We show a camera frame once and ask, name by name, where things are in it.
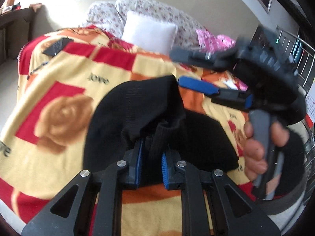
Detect black pants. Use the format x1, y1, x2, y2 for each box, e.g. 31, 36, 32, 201
83, 76, 238, 186

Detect right hand black glove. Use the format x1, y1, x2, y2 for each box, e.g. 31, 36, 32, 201
243, 120, 306, 195

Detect pink penguin pajama garment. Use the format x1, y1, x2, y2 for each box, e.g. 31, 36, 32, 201
196, 29, 248, 91

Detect metal railing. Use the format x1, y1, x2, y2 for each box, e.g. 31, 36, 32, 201
277, 26, 314, 94

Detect floral pillow right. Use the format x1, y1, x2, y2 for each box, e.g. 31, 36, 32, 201
115, 0, 205, 48

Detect floral pillow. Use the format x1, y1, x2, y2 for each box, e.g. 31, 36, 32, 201
81, 1, 126, 39
115, 0, 205, 48

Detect white square pillow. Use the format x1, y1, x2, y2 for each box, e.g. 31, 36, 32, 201
122, 11, 178, 55

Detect red orange checkered blanket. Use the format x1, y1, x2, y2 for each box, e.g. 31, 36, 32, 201
1, 26, 256, 235

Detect floral pillow left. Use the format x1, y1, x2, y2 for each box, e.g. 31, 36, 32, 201
81, 1, 126, 39

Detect black smartphone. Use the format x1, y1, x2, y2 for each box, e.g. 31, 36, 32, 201
42, 37, 74, 57

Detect dark wooden desk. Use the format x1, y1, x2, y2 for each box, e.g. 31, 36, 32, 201
0, 3, 43, 65

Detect braided blue cord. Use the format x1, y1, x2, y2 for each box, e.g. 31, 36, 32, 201
26, 61, 50, 81

